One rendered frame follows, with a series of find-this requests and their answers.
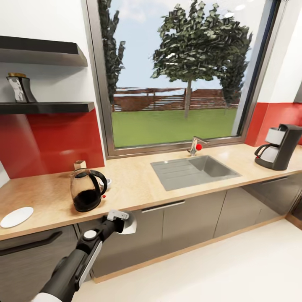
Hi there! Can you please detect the paper coffee filter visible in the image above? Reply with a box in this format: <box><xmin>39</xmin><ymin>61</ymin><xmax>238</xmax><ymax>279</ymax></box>
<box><xmin>121</xmin><ymin>210</ymin><xmax>137</xmax><ymax>234</ymax></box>

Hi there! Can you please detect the bottle of coffee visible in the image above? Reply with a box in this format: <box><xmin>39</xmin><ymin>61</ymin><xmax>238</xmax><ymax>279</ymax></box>
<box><xmin>7</xmin><ymin>73</ymin><xmax>37</xmax><ymax>103</ymax></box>

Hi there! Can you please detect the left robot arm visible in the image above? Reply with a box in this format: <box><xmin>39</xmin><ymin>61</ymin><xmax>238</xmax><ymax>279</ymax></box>
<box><xmin>32</xmin><ymin>209</ymin><xmax>129</xmax><ymax>302</ymax></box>

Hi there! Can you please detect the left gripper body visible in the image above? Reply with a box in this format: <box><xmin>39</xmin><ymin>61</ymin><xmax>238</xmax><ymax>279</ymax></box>
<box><xmin>102</xmin><ymin>214</ymin><xmax>125</xmax><ymax>235</ymax></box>

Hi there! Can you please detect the coffee cup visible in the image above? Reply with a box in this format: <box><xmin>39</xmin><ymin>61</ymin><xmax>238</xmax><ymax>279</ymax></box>
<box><xmin>99</xmin><ymin>178</ymin><xmax>112</xmax><ymax>190</ymax></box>

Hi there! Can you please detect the saucer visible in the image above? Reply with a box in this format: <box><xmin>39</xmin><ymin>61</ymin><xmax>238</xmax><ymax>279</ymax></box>
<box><xmin>0</xmin><ymin>207</ymin><xmax>33</xmax><ymax>228</ymax></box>

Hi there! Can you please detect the electric kettle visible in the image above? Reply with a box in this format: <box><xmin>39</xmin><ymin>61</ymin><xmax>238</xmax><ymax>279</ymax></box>
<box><xmin>69</xmin><ymin>168</ymin><xmax>107</xmax><ymax>213</ymax></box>

